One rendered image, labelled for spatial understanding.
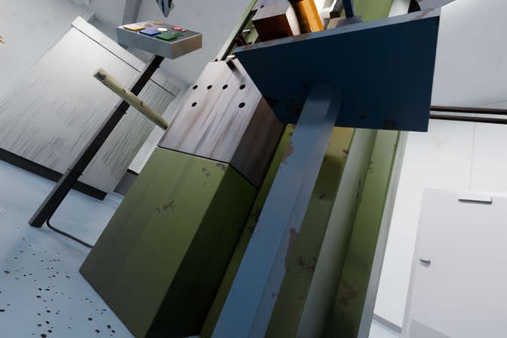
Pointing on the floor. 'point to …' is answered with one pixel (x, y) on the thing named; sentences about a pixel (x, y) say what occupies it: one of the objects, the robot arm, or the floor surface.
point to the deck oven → (78, 111)
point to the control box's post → (90, 147)
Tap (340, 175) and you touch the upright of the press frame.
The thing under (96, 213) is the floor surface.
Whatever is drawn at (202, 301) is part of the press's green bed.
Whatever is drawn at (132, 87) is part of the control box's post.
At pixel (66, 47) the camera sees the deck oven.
